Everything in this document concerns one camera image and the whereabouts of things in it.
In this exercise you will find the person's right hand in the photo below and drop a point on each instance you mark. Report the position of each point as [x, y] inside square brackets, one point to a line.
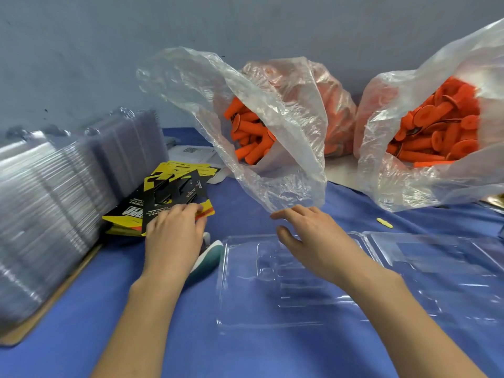
[323, 244]

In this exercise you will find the person's left hand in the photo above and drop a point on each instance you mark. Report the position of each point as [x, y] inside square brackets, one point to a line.
[173, 240]

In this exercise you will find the teal hand stapler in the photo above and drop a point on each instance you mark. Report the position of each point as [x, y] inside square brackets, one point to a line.
[209, 260]

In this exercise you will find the clear clamshell blister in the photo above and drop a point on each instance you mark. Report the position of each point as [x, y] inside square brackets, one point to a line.
[260, 303]

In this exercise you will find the stack of clear blister shells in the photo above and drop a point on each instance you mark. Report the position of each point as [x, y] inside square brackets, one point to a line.
[55, 208]

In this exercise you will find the person's right forearm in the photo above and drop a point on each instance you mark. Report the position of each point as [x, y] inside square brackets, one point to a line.
[409, 330]

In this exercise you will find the person's left forearm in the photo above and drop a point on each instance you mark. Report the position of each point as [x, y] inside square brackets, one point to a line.
[142, 334]

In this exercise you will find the stack of yellow black cards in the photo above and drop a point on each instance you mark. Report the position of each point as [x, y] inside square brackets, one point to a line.
[177, 181]

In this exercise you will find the small yellow scrap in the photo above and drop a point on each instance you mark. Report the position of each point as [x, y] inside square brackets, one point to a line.
[384, 222]

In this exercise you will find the white printed paper sheet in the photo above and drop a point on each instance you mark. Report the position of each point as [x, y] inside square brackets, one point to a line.
[193, 152]

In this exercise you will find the large clear plastic bag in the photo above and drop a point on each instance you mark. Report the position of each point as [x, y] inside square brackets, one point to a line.
[472, 59]

